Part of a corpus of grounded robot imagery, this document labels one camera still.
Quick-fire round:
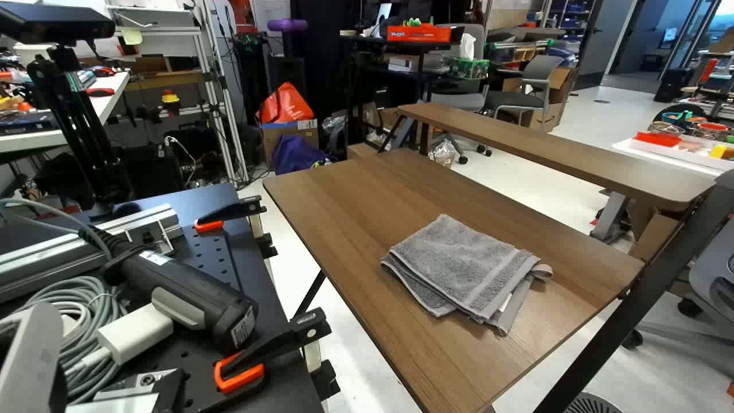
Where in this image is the dark blue bag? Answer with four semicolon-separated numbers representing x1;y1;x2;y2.
271;135;330;177

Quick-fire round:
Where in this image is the cardboard box under orange bag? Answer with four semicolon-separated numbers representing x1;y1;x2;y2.
260;117;320;166

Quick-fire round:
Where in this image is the grey folded towel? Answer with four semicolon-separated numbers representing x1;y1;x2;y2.
378;211;554;337

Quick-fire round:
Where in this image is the orange bag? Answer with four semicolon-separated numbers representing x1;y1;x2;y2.
255;79;317;125

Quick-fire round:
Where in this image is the green plastic crate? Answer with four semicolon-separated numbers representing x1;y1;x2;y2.
449;56;491;79

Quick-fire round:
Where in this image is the white metal ladder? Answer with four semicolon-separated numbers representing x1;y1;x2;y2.
190;0;253;188

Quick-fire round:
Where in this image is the orange tray box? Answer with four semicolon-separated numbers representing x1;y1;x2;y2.
382;22;455;46

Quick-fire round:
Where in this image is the white bottle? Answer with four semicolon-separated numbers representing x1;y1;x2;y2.
456;29;479;61

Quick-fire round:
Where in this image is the grey office chair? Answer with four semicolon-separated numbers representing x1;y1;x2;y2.
483;52;568;129

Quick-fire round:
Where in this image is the black and grey handheld device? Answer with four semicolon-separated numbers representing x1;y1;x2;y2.
113;247;260;352

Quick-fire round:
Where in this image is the purple round object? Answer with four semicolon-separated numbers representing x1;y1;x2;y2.
265;15;311;34

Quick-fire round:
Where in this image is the wooden raised desk shelf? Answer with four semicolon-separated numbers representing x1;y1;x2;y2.
378;101;717;215

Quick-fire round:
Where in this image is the cardboard box behind chair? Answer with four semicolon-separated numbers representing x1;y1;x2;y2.
525;67;580;133

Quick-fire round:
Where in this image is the white power adapter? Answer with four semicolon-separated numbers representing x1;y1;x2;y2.
96;303;176;367

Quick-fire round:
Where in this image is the red flat toy block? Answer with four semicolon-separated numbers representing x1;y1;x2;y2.
634;130;683;149

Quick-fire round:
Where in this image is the black round fan grille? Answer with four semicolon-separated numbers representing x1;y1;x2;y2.
560;389;623;413

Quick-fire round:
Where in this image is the white table with toys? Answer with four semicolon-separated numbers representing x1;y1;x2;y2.
611;135;734;178

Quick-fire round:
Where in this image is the white work table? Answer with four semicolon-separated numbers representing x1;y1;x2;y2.
0;68;132;155

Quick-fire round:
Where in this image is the grey rolling chair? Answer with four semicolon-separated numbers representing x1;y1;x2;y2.
674;217;734;333

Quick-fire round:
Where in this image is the grey metal plate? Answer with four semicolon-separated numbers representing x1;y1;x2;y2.
0;301;66;413

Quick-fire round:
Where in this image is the wooden desk with black frame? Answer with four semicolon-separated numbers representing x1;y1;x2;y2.
261;143;734;413

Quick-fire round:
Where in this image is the small black orange-handled clamp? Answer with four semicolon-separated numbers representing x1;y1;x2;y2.
190;194;268;235

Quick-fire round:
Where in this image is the large black orange-handled clamp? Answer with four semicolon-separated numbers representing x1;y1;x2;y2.
210;306;335;397

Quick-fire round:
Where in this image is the black camera tripod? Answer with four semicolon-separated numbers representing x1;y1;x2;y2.
25;44;136;207

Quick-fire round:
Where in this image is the silver metal bracket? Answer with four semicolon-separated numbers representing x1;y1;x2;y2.
64;367;187;413

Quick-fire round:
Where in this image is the grey coiled cable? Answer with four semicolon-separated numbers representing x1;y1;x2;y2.
0;273;129;403

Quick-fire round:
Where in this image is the aluminium extrusion rail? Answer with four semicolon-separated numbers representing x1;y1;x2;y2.
0;204;186;304

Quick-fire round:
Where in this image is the black stereo camera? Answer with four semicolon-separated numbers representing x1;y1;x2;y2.
0;0;116;46

